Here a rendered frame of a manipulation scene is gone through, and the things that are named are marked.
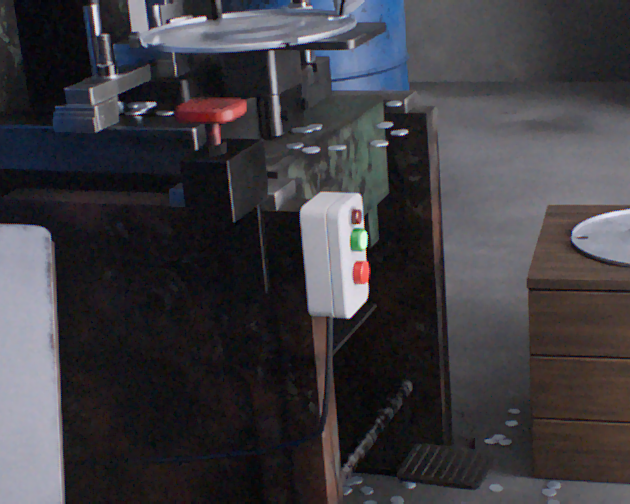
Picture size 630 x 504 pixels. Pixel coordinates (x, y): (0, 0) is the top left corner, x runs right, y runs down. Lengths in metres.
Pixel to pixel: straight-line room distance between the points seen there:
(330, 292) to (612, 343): 0.66
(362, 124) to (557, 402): 0.57
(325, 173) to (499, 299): 1.23
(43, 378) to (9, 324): 0.08
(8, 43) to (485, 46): 3.50
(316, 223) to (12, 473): 0.56
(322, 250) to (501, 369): 1.11
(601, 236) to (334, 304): 0.78
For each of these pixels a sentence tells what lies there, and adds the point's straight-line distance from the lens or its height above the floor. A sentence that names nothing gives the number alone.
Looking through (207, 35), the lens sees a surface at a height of 0.79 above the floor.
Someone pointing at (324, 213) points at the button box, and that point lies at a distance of 1.41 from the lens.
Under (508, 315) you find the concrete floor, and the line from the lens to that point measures 2.74.
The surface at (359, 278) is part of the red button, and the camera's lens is 1.45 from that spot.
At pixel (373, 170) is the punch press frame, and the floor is 0.55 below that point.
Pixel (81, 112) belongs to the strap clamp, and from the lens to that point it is 1.56.
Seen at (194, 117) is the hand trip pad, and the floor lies 0.75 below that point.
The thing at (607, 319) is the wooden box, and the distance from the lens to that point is 1.97.
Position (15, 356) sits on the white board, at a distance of 1.67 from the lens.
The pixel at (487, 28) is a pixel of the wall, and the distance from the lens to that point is 5.06.
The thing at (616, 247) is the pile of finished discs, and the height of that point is 0.35.
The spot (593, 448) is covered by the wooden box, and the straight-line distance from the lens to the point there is 2.07.
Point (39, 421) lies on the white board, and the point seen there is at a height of 0.34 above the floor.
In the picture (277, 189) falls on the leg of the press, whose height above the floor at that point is 0.64.
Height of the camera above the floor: 1.04
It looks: 19 degrees down
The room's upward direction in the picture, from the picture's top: 5 degrees counter-clockwise
